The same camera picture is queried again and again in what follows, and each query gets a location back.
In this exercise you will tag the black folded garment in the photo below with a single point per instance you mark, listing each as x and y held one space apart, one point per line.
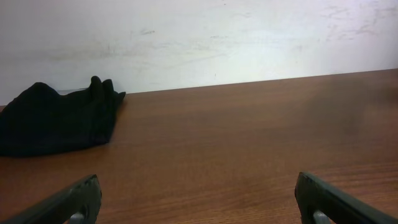
40 121

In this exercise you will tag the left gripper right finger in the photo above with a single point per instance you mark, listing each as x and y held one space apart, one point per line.
320 202

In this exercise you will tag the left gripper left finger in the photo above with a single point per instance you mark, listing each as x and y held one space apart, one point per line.
80 202

